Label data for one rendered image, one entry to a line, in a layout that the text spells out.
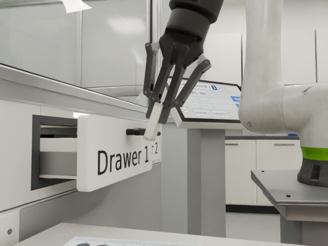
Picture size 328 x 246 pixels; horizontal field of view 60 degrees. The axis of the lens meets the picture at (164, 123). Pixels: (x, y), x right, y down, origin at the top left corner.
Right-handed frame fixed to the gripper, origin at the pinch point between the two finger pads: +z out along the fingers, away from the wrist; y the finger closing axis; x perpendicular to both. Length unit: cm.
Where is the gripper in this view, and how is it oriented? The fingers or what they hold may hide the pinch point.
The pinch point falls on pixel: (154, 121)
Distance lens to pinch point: 52.6
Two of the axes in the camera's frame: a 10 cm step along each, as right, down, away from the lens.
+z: -3.3, 9.4, 0.5
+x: 2.7, 0.4, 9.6
